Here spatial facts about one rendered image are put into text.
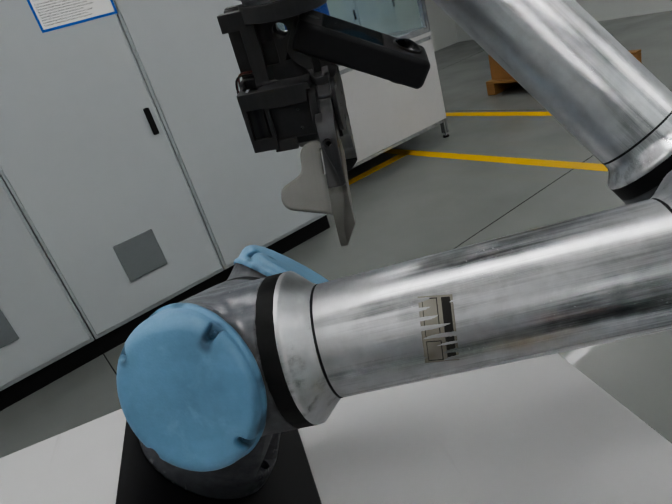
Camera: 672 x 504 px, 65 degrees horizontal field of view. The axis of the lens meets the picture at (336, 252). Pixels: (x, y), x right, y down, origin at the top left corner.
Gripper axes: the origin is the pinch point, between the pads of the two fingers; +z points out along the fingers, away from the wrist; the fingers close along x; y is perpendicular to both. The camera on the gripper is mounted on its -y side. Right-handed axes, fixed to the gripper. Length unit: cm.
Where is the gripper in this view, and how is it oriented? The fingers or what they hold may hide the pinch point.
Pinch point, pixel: (354, 203)
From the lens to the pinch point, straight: 53.1
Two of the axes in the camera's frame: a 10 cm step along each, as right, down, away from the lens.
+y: -9.8, 1.5, 1.6
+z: 2.1, 8.0, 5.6
